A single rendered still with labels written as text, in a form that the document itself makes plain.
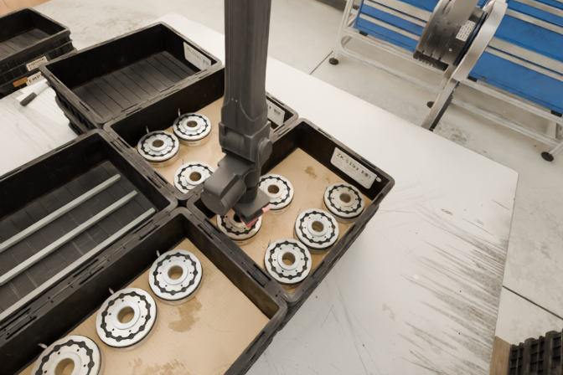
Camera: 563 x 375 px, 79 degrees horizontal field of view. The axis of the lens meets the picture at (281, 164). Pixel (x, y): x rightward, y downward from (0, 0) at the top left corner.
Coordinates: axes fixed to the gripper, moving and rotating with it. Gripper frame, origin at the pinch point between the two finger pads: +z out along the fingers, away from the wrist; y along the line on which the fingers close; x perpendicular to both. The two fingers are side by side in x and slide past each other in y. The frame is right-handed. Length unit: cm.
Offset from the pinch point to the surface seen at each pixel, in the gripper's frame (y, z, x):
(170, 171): -22.8, 4.3, -4.2
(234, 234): 2.6, 0.9, -4.1
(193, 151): -25.0, 4.3, 4.1
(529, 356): 87, 59, 68
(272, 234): 7.1, 4.0, 3.8
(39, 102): -82, 18, -17
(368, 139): -2, 17, 62
